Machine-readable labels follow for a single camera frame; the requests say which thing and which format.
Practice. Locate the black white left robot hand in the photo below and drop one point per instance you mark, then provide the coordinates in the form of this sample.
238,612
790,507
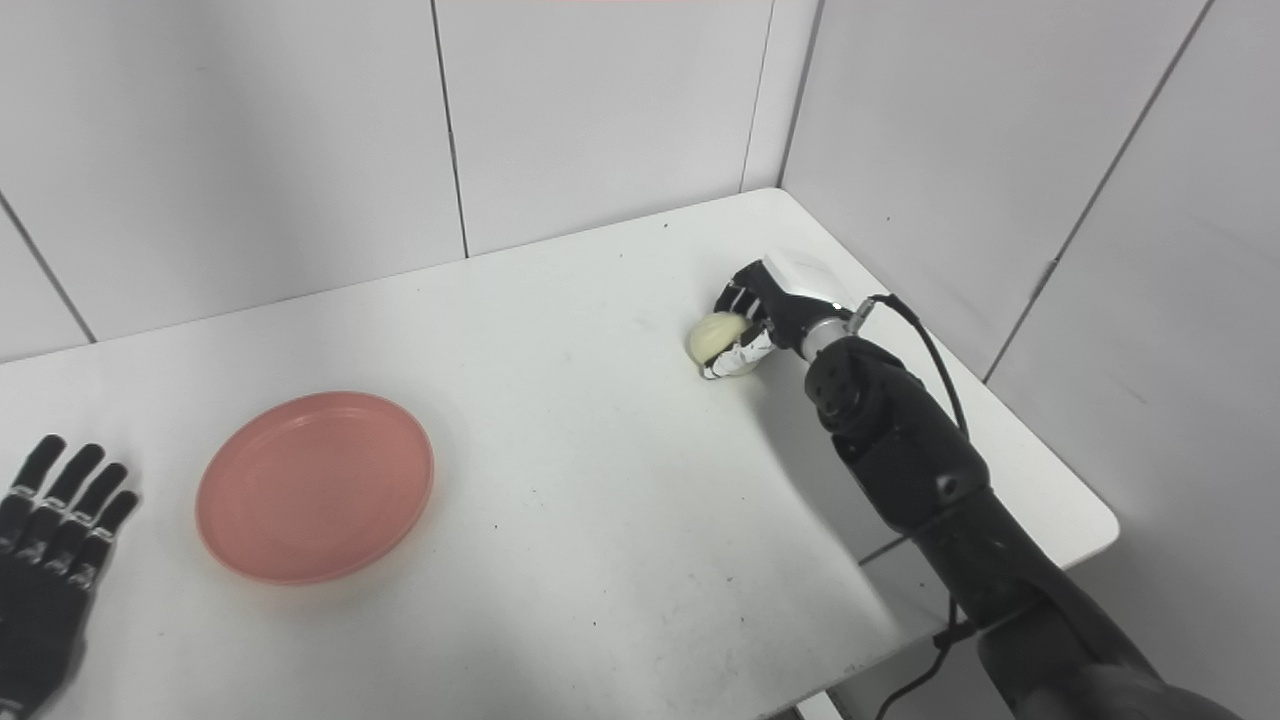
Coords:
40,610

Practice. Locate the white steamed bun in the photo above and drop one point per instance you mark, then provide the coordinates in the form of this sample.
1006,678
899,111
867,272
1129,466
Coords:
712,335

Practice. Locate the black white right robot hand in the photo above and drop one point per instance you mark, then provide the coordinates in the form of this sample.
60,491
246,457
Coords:
795,300

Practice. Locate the pink round plate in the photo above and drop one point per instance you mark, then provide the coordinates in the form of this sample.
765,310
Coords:
315,490

